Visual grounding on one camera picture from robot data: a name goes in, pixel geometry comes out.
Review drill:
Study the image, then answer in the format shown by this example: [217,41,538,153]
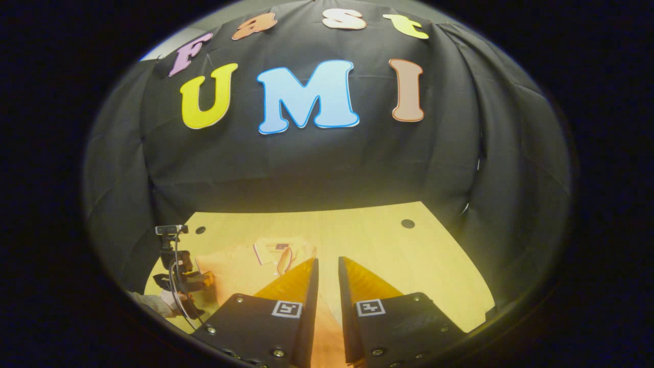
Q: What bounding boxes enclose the orange polo T-shirt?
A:
[196,237,358,368]

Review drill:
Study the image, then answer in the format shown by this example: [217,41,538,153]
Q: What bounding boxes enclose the black backdrop cloth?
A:
[82,0,573,328]

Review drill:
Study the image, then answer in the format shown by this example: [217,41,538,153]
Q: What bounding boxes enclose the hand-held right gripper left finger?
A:
[192,257,320,368]

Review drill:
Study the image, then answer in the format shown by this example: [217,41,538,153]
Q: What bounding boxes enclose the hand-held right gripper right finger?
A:
[337,257,468,368]

